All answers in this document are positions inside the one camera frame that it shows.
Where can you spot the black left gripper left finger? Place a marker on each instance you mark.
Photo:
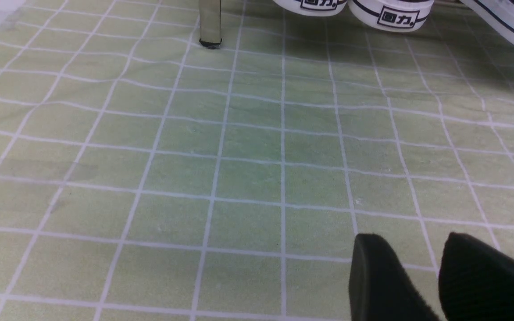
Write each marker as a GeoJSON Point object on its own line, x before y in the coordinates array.
{"type": "Point", "coordinates": [379, 286]}

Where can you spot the black canvas sneaker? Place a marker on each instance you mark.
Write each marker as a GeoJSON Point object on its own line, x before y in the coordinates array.
{"type": "Point", "coordinates": [315, 8]}
{"type": "Point", "coordinates": [397, 16]}

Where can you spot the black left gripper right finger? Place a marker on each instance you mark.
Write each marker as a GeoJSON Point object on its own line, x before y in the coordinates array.
{"type": "Point", "coordinates": [476, 281]}

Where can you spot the black canvas sneaker far left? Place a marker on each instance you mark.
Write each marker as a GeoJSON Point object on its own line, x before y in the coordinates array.
{"type": "Point", "coordinates": [315, 8]}

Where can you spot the green checkered tablecloth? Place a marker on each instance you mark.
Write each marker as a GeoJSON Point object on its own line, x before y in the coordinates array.
{"type": "Point", "coordinates": [144, 177]}

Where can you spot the chrome metal shoe rack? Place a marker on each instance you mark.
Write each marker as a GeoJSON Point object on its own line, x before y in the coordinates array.
{"type": "Point", "coordinates": [210, 24]}

